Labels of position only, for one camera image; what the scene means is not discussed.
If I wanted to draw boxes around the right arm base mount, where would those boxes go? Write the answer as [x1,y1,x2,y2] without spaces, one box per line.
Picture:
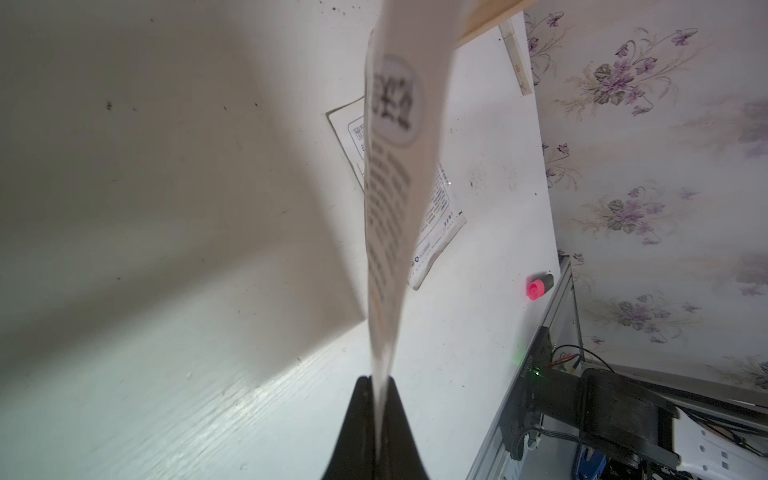
[499,326,682,472]

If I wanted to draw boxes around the white text seed bag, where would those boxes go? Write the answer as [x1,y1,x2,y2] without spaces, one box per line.
[326,97,466,290]

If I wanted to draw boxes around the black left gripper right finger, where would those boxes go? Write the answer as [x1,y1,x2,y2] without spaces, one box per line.
[376,377,429,480]

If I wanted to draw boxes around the white stick on table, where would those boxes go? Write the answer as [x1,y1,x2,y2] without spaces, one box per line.
[499,19,533,96]

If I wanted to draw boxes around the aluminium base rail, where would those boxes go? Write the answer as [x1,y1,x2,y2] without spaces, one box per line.
[467,255,583,479]

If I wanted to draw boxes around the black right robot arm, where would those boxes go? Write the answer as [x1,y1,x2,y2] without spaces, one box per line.
[672,410,767,480]

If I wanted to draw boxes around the wooden two-tier shelf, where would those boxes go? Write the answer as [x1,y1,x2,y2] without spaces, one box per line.
[456,0,538,47]

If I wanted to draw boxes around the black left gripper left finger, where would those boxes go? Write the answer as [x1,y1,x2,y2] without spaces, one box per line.
[322,376,376,480]

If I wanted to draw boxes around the pink and black marker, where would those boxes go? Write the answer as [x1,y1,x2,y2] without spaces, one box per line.
[526,272,555,301]

